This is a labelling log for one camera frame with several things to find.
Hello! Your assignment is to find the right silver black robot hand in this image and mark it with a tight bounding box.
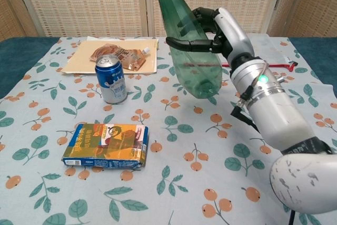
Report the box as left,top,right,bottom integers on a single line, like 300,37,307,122
165,6,255,68

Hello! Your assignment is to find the green plastic spray bottle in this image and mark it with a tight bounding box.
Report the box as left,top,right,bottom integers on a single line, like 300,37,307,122
150,0,223,99

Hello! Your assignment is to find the clear mesh zipper pouch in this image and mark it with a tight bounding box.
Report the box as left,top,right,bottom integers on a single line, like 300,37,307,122
220,33,298,72

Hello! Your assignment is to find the brown spouted drink pouch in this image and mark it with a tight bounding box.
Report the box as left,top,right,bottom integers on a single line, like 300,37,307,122
90,44,151,72

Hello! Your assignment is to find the blue white drink can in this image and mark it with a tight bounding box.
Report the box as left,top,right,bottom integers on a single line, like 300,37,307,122
94,54,128,104

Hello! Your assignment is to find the woven bamboo folding screen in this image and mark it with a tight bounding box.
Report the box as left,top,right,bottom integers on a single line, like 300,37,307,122
0,0,337,42

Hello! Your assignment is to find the floral printed tablecloth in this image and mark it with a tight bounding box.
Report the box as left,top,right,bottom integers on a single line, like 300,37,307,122
0,36,337,225

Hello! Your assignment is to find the manila paper folder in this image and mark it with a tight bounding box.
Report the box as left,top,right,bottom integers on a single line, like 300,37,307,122
61,38,160,75

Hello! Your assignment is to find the blue yellow snack box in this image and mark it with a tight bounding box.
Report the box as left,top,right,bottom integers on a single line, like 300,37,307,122
61,123,150,171

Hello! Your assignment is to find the blue table cover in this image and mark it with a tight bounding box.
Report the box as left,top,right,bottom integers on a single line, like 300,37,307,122
0,36,337,99

